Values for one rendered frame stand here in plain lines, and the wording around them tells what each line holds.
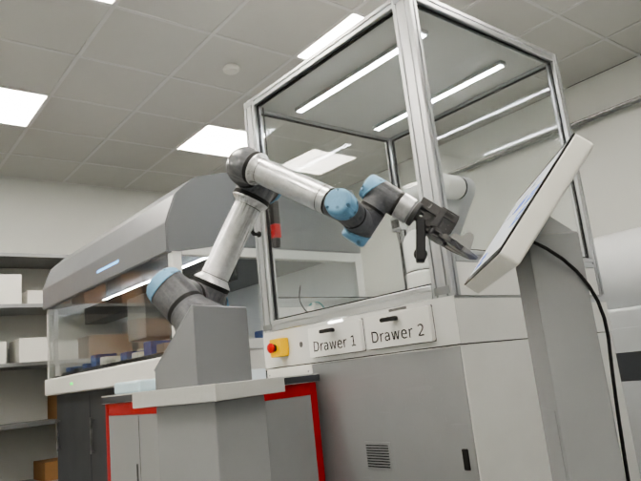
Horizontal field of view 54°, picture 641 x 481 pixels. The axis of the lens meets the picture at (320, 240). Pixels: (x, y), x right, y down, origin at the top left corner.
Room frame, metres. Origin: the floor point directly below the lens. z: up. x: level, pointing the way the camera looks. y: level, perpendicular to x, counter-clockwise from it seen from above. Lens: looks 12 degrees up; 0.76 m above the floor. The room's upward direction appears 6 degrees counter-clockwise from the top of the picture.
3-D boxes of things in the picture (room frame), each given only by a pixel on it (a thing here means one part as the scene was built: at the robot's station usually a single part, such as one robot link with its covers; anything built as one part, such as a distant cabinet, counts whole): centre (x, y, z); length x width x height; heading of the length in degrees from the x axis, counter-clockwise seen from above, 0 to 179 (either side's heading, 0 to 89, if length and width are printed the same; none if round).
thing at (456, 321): (2.58, -0.41, 0.87); 1.02 x 0.95 x 0.14; 41
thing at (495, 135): (2.21, -0.73, 1.52); 0.87 x 0.01 x 0.86; 131
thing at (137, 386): (2.40, 0.75, 0.78); 0.15 x 0.10 x 0.04; 54
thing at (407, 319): (2.06, -0.22, 0.87); 0.29 x 0.02 x 0.11; 41
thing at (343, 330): (2.29, -0.01, 0.87); 0.29 x 0.02 x 0.11; 41
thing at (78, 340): (3.82, 0.84, 1.13); 1.78 x 1.14 x 0.45; 41
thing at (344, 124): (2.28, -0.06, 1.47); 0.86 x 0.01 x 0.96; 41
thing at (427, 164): (2.58, -0.41, 1.47); 1.02 x 0.95 x 1.04; 41
